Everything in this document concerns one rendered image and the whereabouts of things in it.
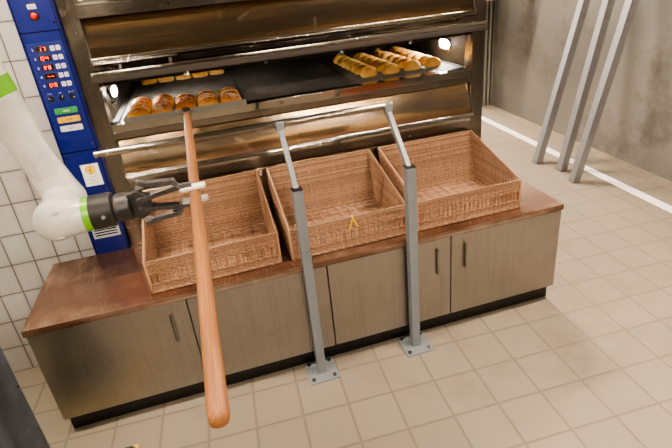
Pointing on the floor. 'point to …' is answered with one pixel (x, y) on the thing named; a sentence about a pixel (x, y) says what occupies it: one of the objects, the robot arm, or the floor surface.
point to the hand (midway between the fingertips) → (194, 192)
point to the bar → (325, 370)
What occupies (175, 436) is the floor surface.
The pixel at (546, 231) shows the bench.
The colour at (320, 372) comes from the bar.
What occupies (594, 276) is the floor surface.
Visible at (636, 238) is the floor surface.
